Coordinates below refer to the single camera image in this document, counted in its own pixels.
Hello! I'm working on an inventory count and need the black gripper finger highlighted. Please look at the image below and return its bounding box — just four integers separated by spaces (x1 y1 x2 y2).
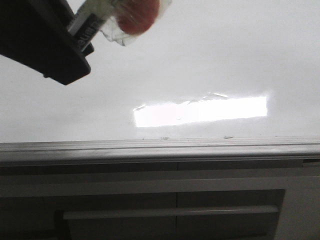
0 0 94 85

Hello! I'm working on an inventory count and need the white whiteboard marker black tip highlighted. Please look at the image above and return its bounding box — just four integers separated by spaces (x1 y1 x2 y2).
67 0 117 52

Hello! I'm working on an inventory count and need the red magnet taped to marker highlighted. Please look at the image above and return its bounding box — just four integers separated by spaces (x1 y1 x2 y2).
100 0 172 46

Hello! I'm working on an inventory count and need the white whiteboard with aluminium frame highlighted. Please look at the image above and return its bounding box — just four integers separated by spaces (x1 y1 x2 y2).
0 0 320 166

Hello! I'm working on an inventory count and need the grey cabinet with drawer handle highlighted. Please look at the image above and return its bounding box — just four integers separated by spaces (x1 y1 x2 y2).
0 155 320 240

